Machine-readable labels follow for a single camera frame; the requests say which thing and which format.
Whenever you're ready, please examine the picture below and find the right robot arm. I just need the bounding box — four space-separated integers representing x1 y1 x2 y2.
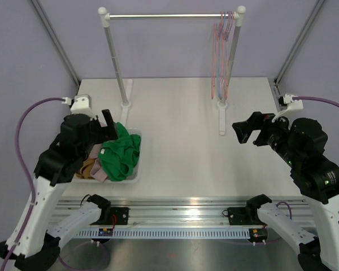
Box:
232 112 339 270

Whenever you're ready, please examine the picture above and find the pink wire hanger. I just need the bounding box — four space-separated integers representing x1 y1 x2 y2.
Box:
222 11 233 100

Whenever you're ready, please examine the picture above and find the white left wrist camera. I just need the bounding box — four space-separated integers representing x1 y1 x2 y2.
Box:
62 94 97 119

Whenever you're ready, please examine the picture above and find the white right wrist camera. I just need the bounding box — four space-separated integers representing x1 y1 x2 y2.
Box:
272 94 303 123

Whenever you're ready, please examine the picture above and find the green tank top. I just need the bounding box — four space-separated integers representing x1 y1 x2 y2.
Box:
99 122 142 182

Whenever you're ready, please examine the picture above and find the mauve pink tank top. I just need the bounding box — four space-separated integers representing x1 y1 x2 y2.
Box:
89 143 108 182

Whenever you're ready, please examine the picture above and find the white plastic mesh basket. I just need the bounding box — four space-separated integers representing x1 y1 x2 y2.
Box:
73 123 142 184

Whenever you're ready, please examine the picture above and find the tan brown tank top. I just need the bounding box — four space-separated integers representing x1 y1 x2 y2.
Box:
75 158 95 180

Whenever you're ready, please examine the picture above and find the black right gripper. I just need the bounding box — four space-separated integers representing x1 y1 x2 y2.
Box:
232 110 301 167

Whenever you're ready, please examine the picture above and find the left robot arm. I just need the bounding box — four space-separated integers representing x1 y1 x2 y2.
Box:
0 110 118 270

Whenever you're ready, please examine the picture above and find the purple floor cable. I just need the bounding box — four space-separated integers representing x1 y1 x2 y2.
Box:
58 239 111 268

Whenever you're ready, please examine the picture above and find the white metal clothes rack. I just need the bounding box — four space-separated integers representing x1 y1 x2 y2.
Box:
98 6 246 136

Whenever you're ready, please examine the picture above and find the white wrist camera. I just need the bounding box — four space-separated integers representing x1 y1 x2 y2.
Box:
62 94 97 119
272 94 303 123

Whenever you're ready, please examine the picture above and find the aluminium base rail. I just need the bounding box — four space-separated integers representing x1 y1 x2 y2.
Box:
49 197 315 239

